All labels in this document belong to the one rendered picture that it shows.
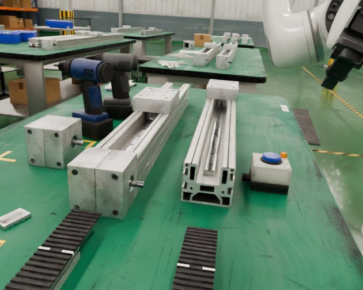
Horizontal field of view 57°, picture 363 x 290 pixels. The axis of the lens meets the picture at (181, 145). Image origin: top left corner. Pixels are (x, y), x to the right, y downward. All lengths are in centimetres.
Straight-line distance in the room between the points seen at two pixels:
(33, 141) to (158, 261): 43
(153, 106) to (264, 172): 39
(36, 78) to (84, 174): 251
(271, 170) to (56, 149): 48
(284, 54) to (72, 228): 40
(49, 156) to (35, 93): 231
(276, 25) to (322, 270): 37
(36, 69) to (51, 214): 247
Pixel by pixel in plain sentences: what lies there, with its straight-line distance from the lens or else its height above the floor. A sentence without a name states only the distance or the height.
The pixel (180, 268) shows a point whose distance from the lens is 47.
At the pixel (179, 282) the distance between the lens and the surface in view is 45.
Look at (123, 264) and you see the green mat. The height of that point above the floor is 78.
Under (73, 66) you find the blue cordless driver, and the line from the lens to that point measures 99.
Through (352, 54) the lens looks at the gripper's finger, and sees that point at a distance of 30.
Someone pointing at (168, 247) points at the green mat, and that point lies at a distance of 56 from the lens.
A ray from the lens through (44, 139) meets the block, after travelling 81.
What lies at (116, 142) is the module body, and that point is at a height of 85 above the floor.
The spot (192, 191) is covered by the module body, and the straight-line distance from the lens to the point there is 66.
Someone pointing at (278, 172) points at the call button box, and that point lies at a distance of 73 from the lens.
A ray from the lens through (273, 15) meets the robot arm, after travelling 53.
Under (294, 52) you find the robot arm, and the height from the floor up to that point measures 109.
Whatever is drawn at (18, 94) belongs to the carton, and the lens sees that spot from 367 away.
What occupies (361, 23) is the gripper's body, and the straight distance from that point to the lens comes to 36.
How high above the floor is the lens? 112
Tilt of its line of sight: 21 degrees down
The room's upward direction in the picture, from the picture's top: 4 degrees clockwise
